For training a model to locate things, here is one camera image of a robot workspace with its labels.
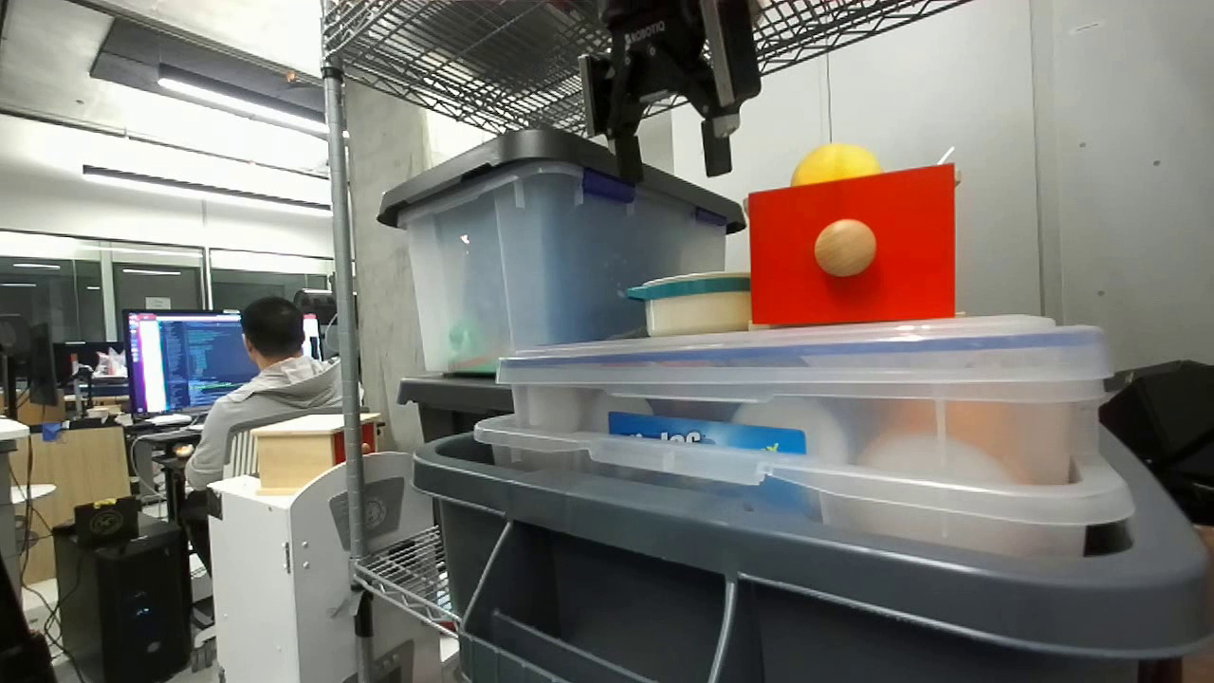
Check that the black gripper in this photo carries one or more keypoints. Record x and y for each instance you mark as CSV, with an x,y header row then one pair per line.
x,y
676,49

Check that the orange round plushie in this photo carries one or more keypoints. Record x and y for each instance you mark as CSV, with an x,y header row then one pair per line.
x,y
836,164

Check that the wooden drawer with red front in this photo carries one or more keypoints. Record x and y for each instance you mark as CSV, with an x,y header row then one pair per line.
x,y
886,253

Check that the white cup with teal rim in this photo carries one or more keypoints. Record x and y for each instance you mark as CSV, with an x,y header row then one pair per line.
x,y
688,306

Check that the large clear bin dark lid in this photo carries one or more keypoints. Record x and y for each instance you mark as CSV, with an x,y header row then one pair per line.
x,y
544,266

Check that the clear organizer box blue latches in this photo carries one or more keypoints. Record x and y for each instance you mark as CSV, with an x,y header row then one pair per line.
x,y
810,381

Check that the blue Ziploc box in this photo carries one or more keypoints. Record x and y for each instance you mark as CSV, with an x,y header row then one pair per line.
x,y
707,433

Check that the metal shelf pole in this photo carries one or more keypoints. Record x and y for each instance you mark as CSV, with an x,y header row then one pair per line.
x,y
346,381

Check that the ceiling light strip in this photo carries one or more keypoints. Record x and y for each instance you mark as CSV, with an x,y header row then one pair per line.
x,y
201,187
239,105

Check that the clear plastic tray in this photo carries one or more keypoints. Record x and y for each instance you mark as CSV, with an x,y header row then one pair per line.
x,y
960,493

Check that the grey storage tote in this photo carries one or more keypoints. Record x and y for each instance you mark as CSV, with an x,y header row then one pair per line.
x,y
822,592

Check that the small wooden box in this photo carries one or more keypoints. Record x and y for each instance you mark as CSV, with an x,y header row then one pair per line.
x,y
298,457

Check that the seated person grey hoodie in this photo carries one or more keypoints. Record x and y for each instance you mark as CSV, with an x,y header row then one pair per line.
x,y
251,404

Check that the computer monitor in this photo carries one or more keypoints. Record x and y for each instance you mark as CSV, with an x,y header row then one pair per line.
x,y
191,364

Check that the white cart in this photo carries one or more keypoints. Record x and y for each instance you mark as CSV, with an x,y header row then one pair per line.
x,y
288,582

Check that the wooden desk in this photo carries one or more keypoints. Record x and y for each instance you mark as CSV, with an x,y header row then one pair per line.
x,y
76,479

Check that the black computer tower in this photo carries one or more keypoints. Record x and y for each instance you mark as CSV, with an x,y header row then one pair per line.
x,y
120,608

